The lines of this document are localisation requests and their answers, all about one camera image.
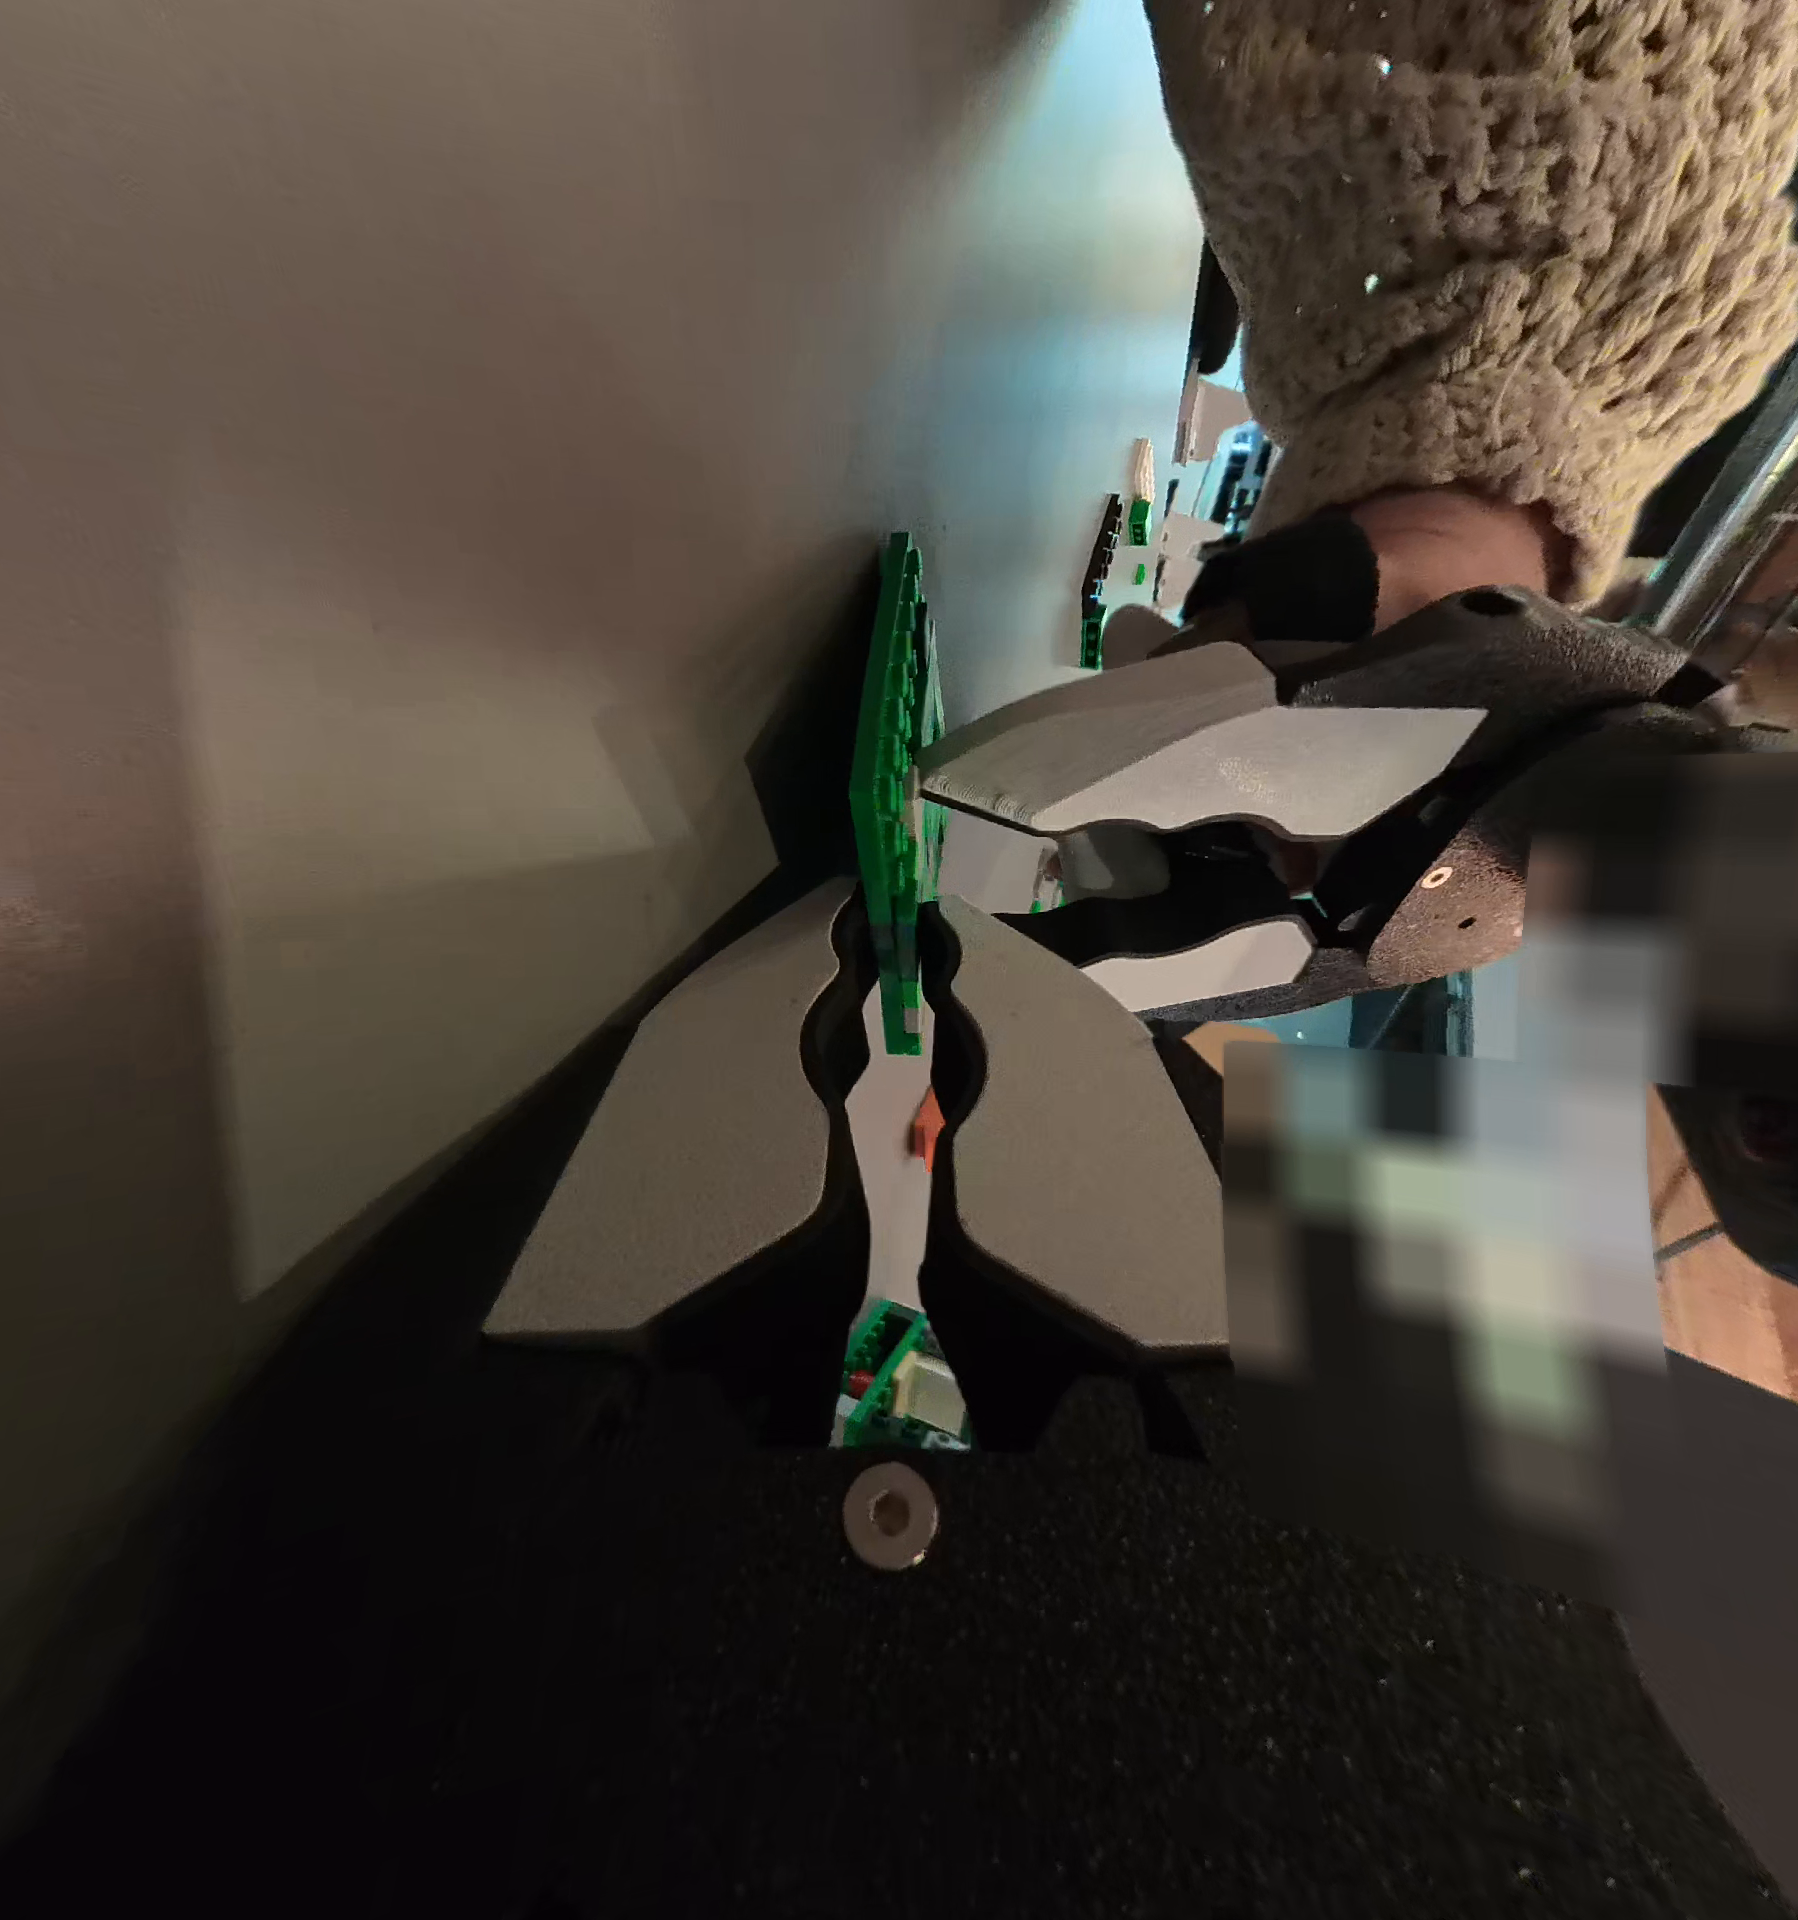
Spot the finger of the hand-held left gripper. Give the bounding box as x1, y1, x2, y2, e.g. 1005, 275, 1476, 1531
990, 869, 1322, 1023
915, 642, 1490, 898

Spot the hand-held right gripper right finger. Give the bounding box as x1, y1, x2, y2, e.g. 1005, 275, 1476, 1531
915, 890, 1238, 1368

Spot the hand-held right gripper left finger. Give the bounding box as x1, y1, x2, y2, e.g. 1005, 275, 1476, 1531
480, 876, 878, 1361

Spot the green tiled lego plate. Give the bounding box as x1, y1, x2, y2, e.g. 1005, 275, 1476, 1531
848, 526, 948, 1062

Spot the person's left forearm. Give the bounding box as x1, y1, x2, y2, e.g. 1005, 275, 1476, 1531
1145, 0, 1798, 605

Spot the green lego building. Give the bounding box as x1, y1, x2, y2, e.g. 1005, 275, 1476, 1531
834, 1295, 976, 1450

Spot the person's left hand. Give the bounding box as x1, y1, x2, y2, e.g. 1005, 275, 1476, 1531
1350, 481, 1564, 624

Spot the metal tube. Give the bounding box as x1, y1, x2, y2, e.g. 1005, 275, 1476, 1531
1629, 255, 1798, 663

